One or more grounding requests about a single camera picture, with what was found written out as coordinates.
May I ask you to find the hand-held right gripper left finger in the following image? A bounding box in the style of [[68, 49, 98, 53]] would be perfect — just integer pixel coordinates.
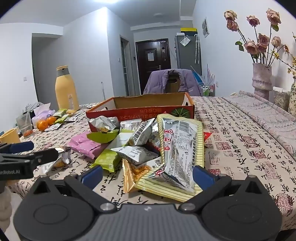
[[30, 165, 118, 212]]

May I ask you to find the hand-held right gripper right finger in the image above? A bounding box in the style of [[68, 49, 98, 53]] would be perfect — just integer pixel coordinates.
[[178, 165, 264, 212]]

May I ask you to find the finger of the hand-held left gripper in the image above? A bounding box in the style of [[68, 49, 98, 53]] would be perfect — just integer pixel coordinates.
[[0, 148, 59, 166], [0, 141, 35, 154]]

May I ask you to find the pink snack packet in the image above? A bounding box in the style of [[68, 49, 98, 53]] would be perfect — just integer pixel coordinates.
[[68, 134, 103, 159]]

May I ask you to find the gold snack packet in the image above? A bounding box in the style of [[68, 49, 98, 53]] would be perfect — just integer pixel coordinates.
[[122, 159, 148, 193]]

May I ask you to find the large silver snack packet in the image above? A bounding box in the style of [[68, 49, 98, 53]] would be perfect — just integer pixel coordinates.
[[157, 115, 205, 193]]

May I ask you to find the yellow striped snack packet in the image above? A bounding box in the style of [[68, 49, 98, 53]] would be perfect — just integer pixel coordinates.
[[136, 113, 205, 202]]

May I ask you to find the white silver snack packet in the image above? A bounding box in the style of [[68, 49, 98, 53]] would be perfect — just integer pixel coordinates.
[[120, 119, 142, 131]]

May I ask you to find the orange cardboard box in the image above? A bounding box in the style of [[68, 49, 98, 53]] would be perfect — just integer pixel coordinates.
[[86, 92, 195, 132]]

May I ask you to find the person's left forearm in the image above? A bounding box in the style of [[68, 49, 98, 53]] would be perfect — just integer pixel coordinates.
[[0, 185, 13, 232]]

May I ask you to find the yellow cup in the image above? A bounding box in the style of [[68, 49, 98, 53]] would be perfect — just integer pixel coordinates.
[[0, 128, 21, 144]]

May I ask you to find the light green snack packet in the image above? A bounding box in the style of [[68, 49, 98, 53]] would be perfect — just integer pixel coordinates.
[[91, 148, 122, 172]]

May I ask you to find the glass cup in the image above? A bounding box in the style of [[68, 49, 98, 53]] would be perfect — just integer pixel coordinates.
[[16, 113, 33, 137]]

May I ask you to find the purple tissue pack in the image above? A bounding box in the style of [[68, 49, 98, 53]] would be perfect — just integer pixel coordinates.
[[31, 103, 55, 127]]

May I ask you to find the pile of clothes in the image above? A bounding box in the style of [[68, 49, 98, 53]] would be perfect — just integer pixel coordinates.
[[23, 102, 50, 114]]

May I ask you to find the small silver snack packet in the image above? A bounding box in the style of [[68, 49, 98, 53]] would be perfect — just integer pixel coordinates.
[[111, 146, 160, 165]]

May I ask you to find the crumpled silver snack packet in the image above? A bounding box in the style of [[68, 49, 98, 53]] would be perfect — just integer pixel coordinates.
[[87, 116, 121, 133]]

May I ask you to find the silver snack packet black print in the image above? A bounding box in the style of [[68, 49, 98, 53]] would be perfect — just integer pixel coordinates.
[[129, 118, 156, 147]]

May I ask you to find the yellow bottle grey cap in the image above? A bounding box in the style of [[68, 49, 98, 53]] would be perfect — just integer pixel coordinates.
[[55, 65, 80, 111]]

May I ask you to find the metal storage cart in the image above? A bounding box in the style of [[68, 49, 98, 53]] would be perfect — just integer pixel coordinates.
[[202, 84, 215, 96]]

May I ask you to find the wooden chair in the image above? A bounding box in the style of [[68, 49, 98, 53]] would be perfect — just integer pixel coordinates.
[[164, 70, 181, 93]]

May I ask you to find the blue folding rack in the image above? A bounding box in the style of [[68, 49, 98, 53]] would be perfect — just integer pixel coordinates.
[[191, 66, 205, 85]]

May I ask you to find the purple padded jacket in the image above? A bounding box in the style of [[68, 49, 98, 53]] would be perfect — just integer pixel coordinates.
[[143, 69, 202, 95]]

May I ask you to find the grey side door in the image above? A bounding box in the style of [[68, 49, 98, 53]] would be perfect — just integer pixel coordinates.
[[120, 35, 130, 96]]

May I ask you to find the pink textured vase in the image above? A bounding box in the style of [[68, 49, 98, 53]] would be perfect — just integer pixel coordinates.
[[252, 63, 273, 100]]

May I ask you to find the patterned ceramic vase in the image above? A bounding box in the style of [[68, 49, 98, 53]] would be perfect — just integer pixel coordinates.
[[288, 77, 296, 114]]

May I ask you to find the dark brown entrance door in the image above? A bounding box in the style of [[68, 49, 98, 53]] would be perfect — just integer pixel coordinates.
[[135, 39, 171, 94]]

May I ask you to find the grey refrigerator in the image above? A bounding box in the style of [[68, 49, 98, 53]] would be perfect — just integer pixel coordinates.
[[174, 34, 202, 75]]

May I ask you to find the white folded umbrella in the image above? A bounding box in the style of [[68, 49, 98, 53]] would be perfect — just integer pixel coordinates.
[[194, 34, 201, 64]]

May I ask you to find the dried rose bouquet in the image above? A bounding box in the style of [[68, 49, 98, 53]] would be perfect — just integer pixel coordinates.
[[223, 8, 296, 75]]

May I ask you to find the wall poster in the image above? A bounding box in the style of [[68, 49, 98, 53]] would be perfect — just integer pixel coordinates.
[[202, 17, 210, 38]]

